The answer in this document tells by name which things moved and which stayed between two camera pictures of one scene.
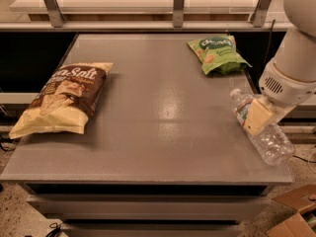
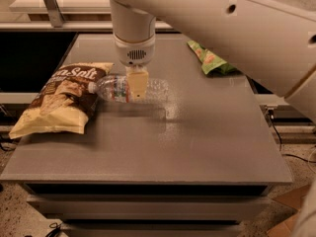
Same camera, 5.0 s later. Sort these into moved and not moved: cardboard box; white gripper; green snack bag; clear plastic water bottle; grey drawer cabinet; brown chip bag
Moved: white gripper; clear plastic water bottle
Not moved: green snack bag; brown chip bag; cardboard box; grey drawer cabinet
